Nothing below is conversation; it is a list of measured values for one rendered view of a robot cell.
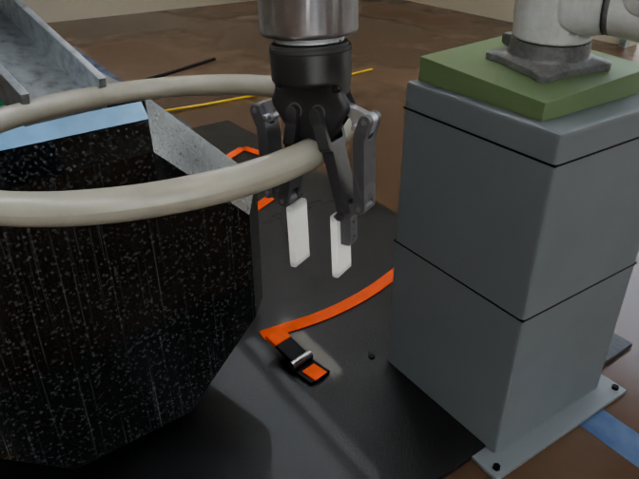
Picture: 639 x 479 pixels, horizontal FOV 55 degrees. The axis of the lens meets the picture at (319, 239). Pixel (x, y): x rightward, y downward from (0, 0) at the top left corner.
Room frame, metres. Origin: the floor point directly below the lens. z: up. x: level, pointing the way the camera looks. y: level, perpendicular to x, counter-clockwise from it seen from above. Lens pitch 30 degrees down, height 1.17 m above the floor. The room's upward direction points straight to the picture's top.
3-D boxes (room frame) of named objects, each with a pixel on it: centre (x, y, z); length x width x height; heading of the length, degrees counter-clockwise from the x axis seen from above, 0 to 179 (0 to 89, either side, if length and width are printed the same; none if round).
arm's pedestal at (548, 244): (1.27, -0.46, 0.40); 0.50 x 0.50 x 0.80; 34
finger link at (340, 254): (0.55, -0.02, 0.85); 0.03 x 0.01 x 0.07; 149
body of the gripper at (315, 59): (0.57, 0.01, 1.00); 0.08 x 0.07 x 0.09; 59
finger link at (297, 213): (0.58, 0.02, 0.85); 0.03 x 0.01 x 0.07; 149
